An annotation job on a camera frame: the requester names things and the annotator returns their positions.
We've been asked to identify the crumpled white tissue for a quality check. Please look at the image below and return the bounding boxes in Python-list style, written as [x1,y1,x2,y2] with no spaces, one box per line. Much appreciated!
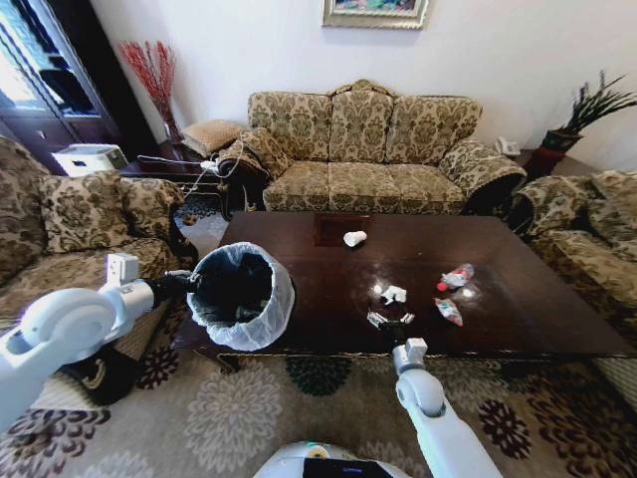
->
[374,284,409,306]

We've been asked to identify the floral three-seat sofa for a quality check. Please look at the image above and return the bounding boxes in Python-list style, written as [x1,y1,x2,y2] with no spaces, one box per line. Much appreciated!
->
[246,78,529,217]

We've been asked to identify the red and white wrapper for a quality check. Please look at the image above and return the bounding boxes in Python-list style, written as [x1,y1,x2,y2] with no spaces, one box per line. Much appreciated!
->
[433,297,465,328]

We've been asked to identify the floral armchair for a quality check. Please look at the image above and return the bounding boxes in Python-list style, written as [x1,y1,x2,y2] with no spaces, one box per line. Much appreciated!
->
[511,168,637,350]

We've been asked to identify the floral sofa with cushion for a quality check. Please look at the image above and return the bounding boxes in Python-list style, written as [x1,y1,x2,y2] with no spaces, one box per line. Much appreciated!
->
[0,135,200,359]

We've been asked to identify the dark wooden cabinet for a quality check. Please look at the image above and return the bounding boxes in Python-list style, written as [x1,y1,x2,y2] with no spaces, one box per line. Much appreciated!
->
[0,0,146,176]

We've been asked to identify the black bag with gold print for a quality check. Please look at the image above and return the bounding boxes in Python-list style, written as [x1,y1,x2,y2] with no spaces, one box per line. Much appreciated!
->
[58,345,146,407]

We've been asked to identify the white robot front shell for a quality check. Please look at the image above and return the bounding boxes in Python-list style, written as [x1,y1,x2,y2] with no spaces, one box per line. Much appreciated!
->
[252,439,415,478]

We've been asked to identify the tan woven cushion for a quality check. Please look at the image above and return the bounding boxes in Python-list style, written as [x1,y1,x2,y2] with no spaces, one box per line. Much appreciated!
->
[179,119,246,156]

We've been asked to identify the green potted plant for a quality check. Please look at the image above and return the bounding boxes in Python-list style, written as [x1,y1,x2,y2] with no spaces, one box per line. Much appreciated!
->
[539,69,637,151]

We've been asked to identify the white box appliance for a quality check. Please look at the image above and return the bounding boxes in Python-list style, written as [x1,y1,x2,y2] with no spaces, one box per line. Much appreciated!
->
[50,143,128,178]

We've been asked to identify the crushed bottle with red cap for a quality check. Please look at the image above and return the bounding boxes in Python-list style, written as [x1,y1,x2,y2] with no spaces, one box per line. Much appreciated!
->
[436,263,476,293]

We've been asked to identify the white power cable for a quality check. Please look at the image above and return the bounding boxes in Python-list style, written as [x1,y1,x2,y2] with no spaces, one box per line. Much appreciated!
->
[179,129,250,201]

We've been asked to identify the framed painting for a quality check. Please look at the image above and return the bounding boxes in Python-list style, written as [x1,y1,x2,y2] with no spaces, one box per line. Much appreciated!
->
[320,0,431,31]

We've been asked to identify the dark wooden side table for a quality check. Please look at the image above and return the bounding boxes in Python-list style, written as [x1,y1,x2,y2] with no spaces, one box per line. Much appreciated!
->
[117,140,236,223]

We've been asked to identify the red branch decoration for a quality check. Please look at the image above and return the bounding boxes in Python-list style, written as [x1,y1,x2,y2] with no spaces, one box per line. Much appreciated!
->
[117,40,184,144]

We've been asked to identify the floral patterned rug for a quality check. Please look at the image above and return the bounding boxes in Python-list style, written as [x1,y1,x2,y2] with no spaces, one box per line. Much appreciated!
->
[0,293,637,478]

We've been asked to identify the dark wooden coffee table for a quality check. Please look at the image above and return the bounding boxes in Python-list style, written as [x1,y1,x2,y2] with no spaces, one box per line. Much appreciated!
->
[170,210,637,375]

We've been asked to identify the trash bin with white liner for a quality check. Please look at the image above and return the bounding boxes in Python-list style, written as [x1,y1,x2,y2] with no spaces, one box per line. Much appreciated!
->
[185,241,297,353]

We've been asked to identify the floral square cushion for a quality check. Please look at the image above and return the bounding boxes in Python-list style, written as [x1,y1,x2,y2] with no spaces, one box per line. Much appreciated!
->
[38,170,134,256]

